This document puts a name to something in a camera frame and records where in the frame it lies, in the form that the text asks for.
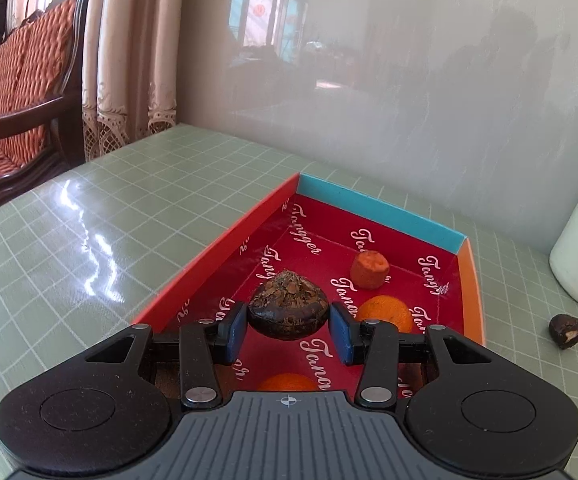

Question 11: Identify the wooden chair with orange cushions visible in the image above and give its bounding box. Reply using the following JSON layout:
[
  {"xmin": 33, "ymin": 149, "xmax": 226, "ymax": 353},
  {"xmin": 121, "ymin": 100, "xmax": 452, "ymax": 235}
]
[{"xmin": 0, "ymin": 0, "xmax": 95, "ymax": 226}]

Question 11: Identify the beige lace curtain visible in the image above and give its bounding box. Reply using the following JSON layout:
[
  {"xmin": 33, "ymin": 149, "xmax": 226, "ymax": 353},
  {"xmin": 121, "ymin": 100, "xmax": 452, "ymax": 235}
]
[{"xmin": 82, "ymin": 0, "xmax": 190, "ymax": 163}]

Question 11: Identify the broken dark water chestnut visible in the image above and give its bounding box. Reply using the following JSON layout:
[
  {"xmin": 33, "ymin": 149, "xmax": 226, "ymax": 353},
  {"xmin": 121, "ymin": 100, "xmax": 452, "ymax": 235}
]
[{"xmin": 549, "ymin": 313, "xmax": 578, "ymax": 350}]

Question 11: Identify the large orange mandarin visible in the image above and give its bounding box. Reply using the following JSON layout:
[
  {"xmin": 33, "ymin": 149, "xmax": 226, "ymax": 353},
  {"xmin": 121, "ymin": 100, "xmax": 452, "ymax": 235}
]
[{"xmin": 356, "ymin": 296, "xmax": 414, "ymax": 333}]

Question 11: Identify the thick carrot piece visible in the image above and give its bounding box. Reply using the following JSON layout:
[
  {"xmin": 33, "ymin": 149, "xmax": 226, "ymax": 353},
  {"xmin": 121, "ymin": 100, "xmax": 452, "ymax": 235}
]
[{"xmin": 350, "ymin": 250, "xmax": 391, "ymax": 292}]

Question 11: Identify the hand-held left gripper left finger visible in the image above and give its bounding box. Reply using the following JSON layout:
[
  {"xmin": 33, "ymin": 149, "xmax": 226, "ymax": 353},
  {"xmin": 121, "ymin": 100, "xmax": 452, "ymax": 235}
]
[{"xmin": 82, "ymin": 302, "xmax": 248, "ymax": 411}]

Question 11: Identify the red cardboard box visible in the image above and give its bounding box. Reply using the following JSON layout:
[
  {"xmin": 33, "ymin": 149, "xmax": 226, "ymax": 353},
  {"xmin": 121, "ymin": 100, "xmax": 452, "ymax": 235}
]
[{"xmin": 132, "ymin": 172, "xmax": 484, "ymax": 406}]

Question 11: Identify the small orange mandarin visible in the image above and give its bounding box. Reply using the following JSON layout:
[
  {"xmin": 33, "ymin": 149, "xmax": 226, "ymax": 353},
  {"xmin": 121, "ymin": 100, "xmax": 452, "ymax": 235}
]
[{"xmin": 256, "ymin": 373, "xmax": 320, "ymax": 392}]

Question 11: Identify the whole dark water chestnut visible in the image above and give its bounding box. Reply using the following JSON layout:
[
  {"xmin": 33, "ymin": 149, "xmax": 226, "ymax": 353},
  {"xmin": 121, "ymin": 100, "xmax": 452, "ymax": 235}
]
[{"xmin": 247, "ymin": 270, "xmax": 329, "ymax": 342}]

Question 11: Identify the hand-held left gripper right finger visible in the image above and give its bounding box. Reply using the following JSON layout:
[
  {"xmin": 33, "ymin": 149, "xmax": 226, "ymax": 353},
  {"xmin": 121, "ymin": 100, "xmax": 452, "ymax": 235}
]
[{"xmin": 330, "ymin": 302, "xmax": 494, "ymax": 408}]

